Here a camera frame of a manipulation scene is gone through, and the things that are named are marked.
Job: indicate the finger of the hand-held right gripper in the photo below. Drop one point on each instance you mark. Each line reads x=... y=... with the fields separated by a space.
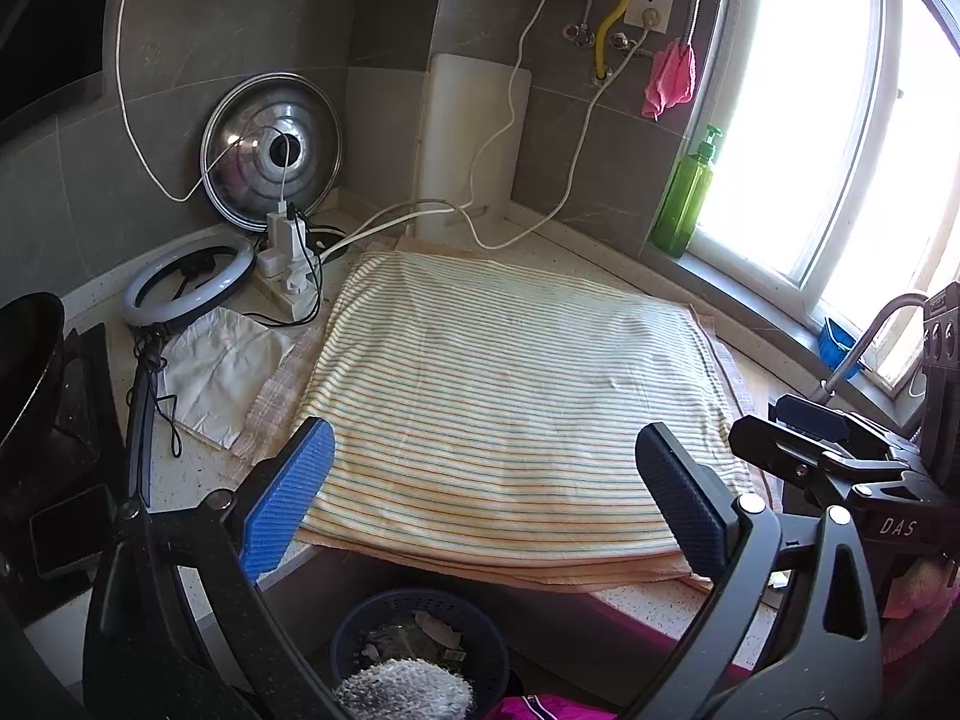
x=810 y=416
x=780 y=457

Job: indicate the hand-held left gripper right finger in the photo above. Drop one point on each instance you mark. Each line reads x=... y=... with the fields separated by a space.
x=686 y=502

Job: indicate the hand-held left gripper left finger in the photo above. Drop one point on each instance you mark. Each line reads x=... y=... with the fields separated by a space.
x=289 y=495

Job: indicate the dark blue plastic basket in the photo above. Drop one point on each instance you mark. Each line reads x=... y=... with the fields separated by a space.
x=352 y=637

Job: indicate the person's right hand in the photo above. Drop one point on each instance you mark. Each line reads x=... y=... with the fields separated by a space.
x=926 y=592

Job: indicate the blue plastic container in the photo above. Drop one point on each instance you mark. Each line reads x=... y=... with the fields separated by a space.
x=836 y=345

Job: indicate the striped folded cloth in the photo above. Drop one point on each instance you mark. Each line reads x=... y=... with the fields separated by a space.
x=277 y=390

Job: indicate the steel faucet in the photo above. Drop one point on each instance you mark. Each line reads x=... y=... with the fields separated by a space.
x=870 y=322

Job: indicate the black smartphone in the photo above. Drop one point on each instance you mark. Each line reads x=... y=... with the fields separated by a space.
x=67 y=532

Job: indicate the grey fuzzy slipper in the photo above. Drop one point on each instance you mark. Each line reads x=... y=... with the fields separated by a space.
x=405 y=690

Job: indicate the magenta garment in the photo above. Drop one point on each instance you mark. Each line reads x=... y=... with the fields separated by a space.
x=555 y=709

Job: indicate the green soap pump bottle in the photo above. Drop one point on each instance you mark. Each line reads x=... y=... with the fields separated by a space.
x=682 y=202

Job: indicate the black wok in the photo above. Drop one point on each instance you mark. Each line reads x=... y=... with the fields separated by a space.
x=30 y=360

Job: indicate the steel pot lid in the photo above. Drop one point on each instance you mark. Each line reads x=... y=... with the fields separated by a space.
x=240 y=135

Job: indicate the pink rag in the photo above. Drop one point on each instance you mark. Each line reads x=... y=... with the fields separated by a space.
x=667 y=79

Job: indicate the white cutting board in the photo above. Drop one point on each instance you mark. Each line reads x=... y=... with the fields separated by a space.
x=465 y=127

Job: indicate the white wall socket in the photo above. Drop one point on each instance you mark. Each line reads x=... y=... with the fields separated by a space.
x=649 y=7

